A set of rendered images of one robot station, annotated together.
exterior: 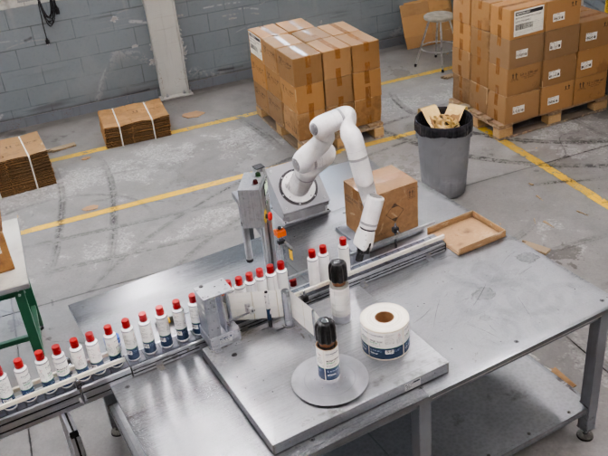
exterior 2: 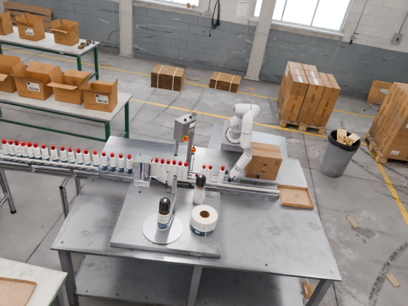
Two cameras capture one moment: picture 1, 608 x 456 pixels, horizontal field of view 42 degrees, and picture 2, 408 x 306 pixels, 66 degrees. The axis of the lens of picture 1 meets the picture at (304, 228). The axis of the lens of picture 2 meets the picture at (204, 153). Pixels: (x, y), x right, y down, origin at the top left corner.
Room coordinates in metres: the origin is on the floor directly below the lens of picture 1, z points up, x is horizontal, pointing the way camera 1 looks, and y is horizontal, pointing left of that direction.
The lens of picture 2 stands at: (0.97, -0.88, 2.75)
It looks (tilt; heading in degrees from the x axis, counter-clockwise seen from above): 35 degrees down; 23
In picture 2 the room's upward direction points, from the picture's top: 9 degrees clockwise
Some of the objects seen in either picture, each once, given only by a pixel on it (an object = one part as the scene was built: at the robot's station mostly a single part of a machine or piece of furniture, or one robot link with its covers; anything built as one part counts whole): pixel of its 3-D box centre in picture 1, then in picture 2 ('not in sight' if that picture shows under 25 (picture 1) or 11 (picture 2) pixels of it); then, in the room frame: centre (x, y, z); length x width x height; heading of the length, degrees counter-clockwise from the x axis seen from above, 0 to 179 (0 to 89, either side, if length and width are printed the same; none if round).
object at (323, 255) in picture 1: (324, 264); (209, 174); (3.07, -0.08, 0.98); 0.05 x 0.05 x 0.20
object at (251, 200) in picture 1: (254, 199); (184, 128); (3.03, 0.20, 1.38); 0.17 x 0.10 x 0.19; 171
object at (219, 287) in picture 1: (213, 289); (143, 158); (2.73, 0.40, 1.14); 0.14 x 0.11 x 0.01; 116
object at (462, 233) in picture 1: (466, 232); (294, 195); (3.44, -0.83, 0.85); 0.30 x 0.26 x 0.04; 116
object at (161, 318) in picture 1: (163, 326); (121, 163); (2.72, 0.64, 0.98); 0.05 x 0.05 x 0.20
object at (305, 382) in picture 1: (329, 379); (163, 227); (2.39, -0.04, 0.89); 0.31 x 0.31 x 0.01
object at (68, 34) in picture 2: not in sight; (65, 33); (5.11, 3.95, 0.97); 0.43 x 0.42 x 0.37; 16
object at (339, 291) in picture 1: (339, 290); (199, 189); (2.78, -0.12, 1.03); 0.09 x 0.09 x 0.30
